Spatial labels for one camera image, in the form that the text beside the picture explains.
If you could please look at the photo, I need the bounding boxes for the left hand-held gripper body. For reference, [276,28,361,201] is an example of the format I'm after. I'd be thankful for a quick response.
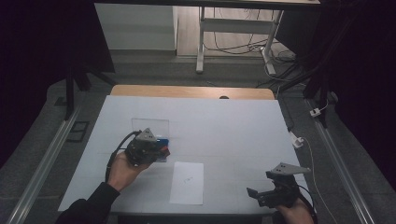
[125,127,163,167]

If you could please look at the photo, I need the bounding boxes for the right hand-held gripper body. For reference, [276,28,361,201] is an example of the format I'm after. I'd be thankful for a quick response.
[257,161,312,209]

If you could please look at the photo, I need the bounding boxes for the blue ink pad box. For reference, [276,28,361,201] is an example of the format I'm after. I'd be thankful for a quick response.
[131,118,170,163]

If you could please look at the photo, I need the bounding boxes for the person's right hand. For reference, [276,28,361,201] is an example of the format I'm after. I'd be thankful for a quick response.
[275,197,316,224]

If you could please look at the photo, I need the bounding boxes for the person's left hand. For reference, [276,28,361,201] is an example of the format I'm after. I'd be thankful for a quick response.
[106,151,151,193]

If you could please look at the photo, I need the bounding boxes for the white paper sheet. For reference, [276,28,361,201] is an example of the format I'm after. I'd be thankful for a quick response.
[168,161,205,206]

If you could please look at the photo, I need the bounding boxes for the white table cover board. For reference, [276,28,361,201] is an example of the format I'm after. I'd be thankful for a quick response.
[57,94,309,217]

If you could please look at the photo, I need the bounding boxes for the black stand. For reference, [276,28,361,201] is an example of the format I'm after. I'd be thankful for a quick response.
[63,60,119,121]
[279,60,332,129]

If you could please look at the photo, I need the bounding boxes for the white cabinet panel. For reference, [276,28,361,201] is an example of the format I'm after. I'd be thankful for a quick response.
[93,3,179,52]

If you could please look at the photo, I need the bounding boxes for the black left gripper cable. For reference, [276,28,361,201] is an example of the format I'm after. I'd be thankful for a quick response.
[105,130,142,184]

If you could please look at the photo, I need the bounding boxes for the white plug with cable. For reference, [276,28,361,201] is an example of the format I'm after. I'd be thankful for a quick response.
[289,131,340,224]

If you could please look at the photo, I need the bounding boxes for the aluminium rail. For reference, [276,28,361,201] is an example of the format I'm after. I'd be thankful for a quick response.
[6,106,82,224]
[305,98,376,224]

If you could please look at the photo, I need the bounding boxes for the black floor socket frame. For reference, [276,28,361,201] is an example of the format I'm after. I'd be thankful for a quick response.
[65,120,91,144]

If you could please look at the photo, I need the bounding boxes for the black floor cables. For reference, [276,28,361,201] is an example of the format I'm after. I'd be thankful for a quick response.
[204,8,307,89]

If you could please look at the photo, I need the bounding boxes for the white desk frame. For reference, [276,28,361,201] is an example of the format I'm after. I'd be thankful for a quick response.
[195,6,285,77]

